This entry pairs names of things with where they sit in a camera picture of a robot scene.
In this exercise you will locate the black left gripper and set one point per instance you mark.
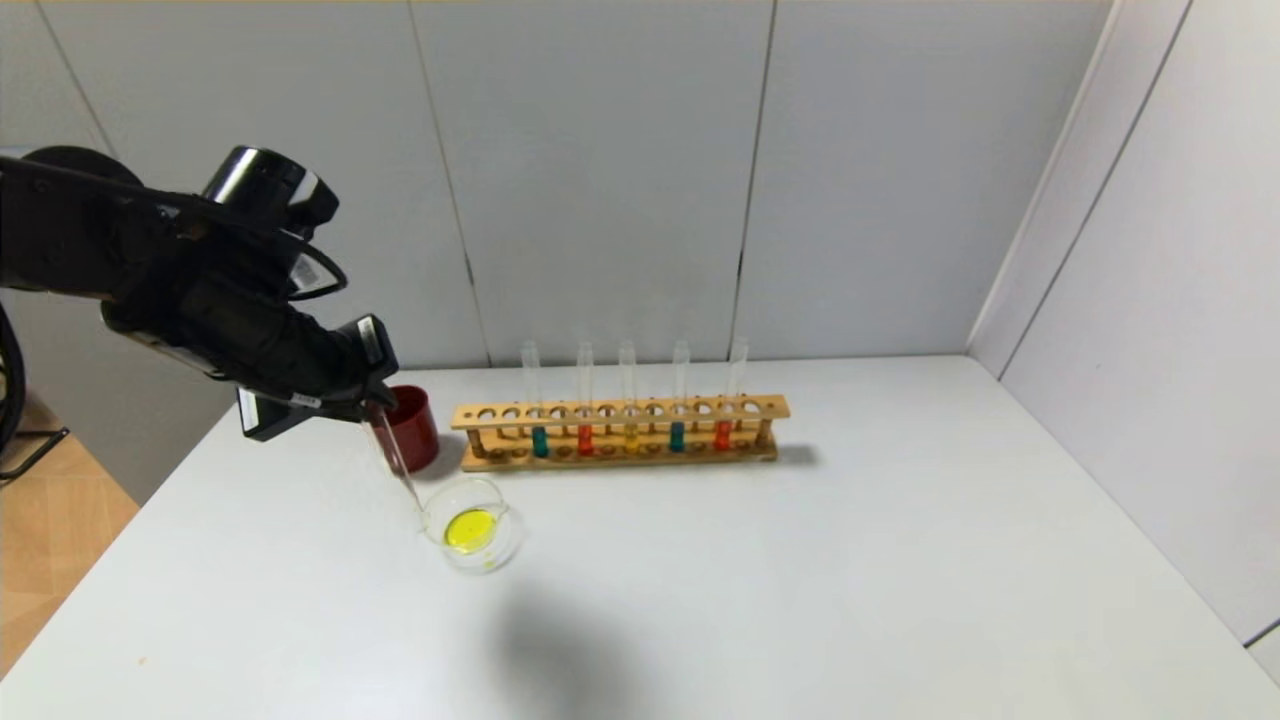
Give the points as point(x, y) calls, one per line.
point(375, 348)

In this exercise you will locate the glass tube with yellow pigment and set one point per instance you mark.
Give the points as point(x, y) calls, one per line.
point(631, 438)
point(392, 455)

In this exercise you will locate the orange and black left arm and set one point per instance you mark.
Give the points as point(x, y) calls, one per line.
point(60, 230)

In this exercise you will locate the glass tube with blue pigment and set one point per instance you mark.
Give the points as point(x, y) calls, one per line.
point(540, 442)
point(677, 437)

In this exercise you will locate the glass tube with red pigment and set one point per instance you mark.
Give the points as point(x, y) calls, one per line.
point(585, 441)
point(722, 435)

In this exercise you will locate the wooden test tube rack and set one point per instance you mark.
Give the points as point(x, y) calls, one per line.
point(620, 412)

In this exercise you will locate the dark red cup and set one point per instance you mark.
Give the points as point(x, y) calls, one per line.
point(415, 430)

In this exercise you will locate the clear glass dish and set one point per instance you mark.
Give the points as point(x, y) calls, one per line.
point(475, 530)

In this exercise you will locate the black metal frame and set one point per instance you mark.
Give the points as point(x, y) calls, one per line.
point(30, 450)

